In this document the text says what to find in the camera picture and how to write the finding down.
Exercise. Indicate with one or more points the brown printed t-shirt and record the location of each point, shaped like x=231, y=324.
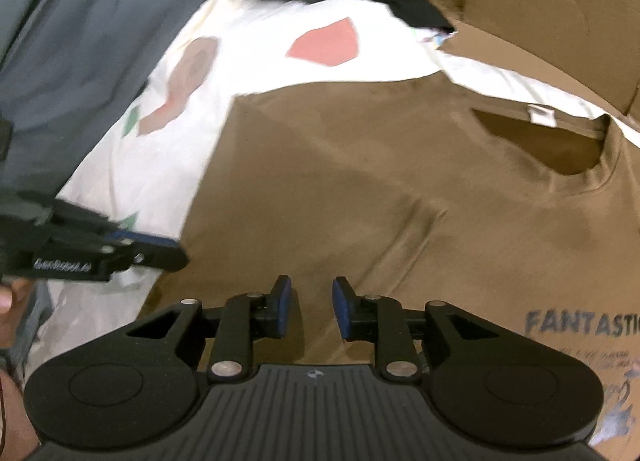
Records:
x=375, y=181

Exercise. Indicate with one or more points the person's left hand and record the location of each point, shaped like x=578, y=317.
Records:
x=12, y=313

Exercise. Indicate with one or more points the brown cardboard sheet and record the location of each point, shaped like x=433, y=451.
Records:
x=540, y=6

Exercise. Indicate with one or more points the black cloth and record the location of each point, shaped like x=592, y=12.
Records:
x=420, y=11

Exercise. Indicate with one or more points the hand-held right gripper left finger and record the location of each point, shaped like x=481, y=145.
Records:
x=285, y=306

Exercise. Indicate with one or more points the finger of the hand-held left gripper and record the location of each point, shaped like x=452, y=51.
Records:
x=160, y=257
x=145, y=238

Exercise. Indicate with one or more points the cream bear print blanket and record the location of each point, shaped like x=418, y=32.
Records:
x=250, y=26

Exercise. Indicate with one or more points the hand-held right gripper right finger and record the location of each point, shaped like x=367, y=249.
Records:
x=341, y=308

